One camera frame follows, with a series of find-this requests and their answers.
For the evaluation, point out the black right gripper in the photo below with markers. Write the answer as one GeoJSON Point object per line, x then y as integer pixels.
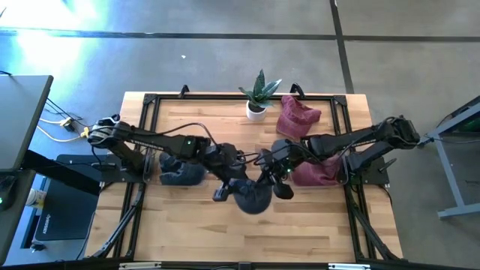
{"type": "Point", "coordinates": [281, 159]}

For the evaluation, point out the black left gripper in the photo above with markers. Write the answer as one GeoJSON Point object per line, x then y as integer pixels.
{"type": "Point", "coordinates": [225, 163]}

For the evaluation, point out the maroon cap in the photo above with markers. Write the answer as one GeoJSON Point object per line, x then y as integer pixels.
{"type": "Point", "coordinates": [296, 120]}
{"type": "Point", "coordinates": [318, 174]}

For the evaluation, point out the blue denim cap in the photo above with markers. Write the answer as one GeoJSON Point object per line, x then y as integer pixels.
{"type": "Point", "coordinates": [180, 172]}
{"type": "Point", "coordinates": [251, 198]}

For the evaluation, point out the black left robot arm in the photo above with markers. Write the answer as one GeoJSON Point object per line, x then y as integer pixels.
{"type": "Point", "coordinates": [150, 138]}

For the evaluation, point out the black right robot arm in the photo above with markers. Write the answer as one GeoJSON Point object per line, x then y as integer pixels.
{"type": "Point", "coordinates": [345, 140]}

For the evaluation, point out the white plant pot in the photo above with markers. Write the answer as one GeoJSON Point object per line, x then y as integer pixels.
{"type": "Point", "coordinates": [257, 115]}

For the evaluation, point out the green snake plant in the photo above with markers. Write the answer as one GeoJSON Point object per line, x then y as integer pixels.
{"type": "Point", "coordinates": [259, 92]}

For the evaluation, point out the white power plug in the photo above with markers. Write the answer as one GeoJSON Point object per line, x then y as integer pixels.
{"type": "Point", "coordinates": [68, 123]}

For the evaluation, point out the black Trossen case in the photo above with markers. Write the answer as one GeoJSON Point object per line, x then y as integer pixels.
{"type": "Point", "coordinates": [67, 210]}

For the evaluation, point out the grey metal table legs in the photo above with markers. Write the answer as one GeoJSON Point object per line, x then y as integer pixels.
{"type": "Point", "coordinates": [451, 180]}

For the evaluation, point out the white paper cup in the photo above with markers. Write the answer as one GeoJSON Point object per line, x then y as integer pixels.
{"type": "Point", "coordinates": [36, 198]}

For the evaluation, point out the grey desk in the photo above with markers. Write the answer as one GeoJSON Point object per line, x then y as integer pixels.
{"type": "Point", "coordinates": [22, 120]}

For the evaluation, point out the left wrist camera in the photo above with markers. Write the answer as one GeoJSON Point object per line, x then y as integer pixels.
{"type": "Point", "coordinates": [221, 194]}

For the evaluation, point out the black aluminium table frame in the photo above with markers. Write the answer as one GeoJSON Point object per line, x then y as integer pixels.
{"type": "Point", "coordinates": [210, 96]}

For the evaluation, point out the silver frame bracket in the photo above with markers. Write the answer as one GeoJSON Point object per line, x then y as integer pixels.
{"type": "Point", "coordinates": [348, 266]}
{"type": "Point", "coordinates": [138, 266]}

